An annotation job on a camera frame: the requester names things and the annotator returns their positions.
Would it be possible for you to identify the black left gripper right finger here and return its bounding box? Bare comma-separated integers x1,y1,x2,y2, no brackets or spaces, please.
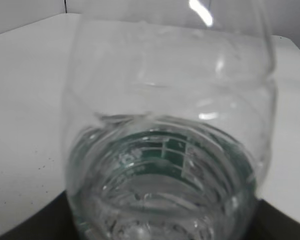
244,200,300,240

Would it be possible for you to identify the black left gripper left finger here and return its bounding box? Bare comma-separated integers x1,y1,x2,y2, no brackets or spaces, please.
0,192,78,240

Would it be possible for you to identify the clear cestbon water bottle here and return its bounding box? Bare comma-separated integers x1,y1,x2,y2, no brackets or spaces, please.
61,0,277,240

